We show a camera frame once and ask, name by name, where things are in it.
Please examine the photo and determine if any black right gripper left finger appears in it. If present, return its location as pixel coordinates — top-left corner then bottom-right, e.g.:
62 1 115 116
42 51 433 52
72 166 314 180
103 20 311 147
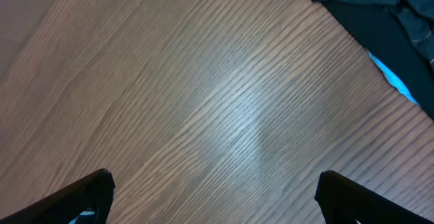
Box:
1 168 115 224

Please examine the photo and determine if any light blue garment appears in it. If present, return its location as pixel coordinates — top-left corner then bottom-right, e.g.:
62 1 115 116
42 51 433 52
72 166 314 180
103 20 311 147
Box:
368 51 418 105

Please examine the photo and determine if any black printed garment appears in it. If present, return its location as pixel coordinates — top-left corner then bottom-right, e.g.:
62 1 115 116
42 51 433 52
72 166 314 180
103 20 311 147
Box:
311 0 433 117

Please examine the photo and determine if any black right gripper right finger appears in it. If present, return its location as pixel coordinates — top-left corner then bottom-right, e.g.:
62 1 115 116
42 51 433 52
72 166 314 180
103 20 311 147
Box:
315 170 433 224

